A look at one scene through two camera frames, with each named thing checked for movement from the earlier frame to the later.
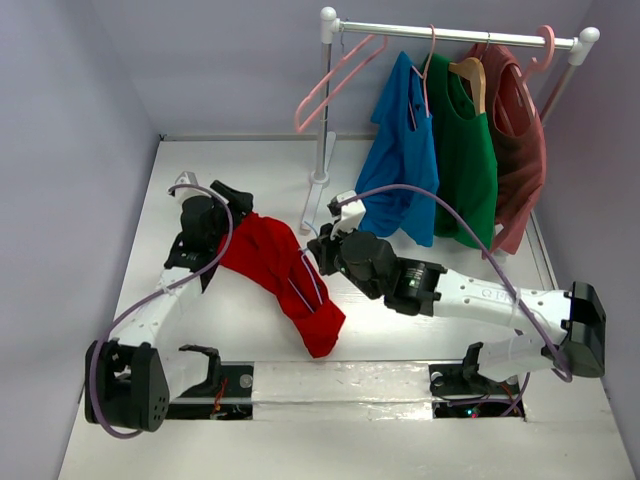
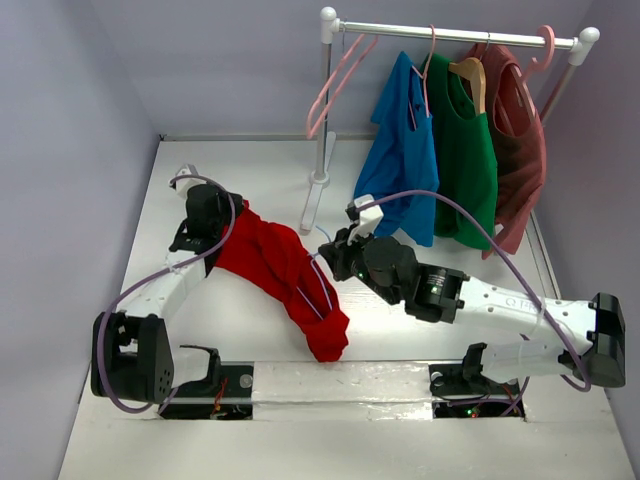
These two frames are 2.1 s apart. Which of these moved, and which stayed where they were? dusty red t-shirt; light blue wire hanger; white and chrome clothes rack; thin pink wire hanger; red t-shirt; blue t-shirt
Moved: red t-shirt; light blue wire hanger
Stayed: white and chrome clothes rack; dusty red t-shirt; thin pink wire hanger; blue t-shirt
